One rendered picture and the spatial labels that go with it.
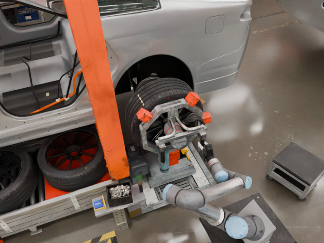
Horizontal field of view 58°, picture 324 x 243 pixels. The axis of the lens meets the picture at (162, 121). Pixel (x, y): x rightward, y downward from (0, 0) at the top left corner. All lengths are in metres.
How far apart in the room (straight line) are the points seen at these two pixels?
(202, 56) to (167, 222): 1.58
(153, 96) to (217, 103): 1.87
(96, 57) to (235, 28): 1.41
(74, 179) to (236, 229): 1.43
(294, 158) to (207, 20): 1.55
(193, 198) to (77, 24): 1.18
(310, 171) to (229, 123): 1.19
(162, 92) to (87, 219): 1.47
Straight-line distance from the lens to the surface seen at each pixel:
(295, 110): 4.20
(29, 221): 2.97
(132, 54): 2.43
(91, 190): 2.76
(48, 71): 3.33
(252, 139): 3.65
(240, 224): 2.25
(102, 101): 1.95
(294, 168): 3.04
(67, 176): 2.75
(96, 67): 1.80
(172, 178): 3.01
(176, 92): 2.32
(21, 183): 2.88
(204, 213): 2.15
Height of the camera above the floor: 2.61
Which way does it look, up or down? 44 degrees down
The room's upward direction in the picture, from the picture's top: 3 degrees counter-clockwise
